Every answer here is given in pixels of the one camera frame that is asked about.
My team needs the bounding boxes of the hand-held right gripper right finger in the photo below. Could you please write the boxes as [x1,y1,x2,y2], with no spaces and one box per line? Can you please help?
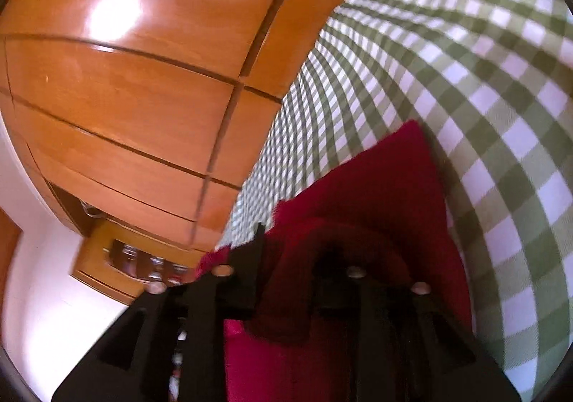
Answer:
[312,249,523,402]

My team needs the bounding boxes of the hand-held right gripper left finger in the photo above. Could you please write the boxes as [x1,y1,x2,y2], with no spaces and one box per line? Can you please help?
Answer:
[51,223,269,402]

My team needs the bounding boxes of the red pants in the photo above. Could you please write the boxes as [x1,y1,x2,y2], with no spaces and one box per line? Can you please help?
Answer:
[194,119,476,402]

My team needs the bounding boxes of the wooden shelf cabinet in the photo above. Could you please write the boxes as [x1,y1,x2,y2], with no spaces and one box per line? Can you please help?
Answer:
[71,217,214,306]

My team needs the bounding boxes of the wooden wardrobe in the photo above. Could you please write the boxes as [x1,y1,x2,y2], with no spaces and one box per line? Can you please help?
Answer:
[0,0,400,253]

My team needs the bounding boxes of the green checkered blanket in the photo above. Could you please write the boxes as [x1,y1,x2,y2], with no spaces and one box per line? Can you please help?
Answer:
[214,0,573,387]

